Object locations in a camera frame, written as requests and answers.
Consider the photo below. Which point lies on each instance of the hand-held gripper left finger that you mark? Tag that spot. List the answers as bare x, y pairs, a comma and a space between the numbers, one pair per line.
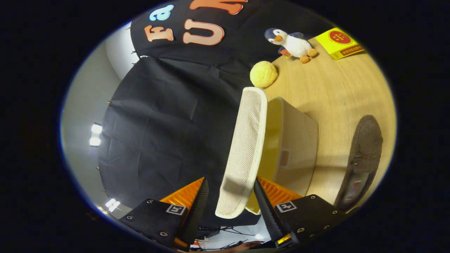
197, 211

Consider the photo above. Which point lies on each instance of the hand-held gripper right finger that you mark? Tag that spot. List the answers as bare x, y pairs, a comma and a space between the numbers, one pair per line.
269, 214

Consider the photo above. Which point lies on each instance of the beige mesh storage box lid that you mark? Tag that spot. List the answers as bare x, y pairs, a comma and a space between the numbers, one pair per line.
244, 140

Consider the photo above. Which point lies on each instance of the beige fabric storage box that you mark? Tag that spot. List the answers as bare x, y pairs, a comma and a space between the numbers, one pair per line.
295, 140

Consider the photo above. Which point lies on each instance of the brown fuzzy shoe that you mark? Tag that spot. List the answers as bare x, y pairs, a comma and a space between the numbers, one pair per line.
365, 147

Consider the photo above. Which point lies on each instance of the black backdrop cloth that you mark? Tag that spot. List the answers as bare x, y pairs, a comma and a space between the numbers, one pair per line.
158, 123

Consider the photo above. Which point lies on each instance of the yellow round bread plush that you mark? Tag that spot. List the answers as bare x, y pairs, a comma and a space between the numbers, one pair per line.
263, 73

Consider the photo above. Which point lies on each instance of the penguin plush toy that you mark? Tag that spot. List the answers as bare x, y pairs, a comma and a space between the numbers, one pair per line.
293, 44

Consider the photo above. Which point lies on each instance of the yellow book with red circle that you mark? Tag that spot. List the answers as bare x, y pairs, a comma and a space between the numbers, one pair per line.
339, 42

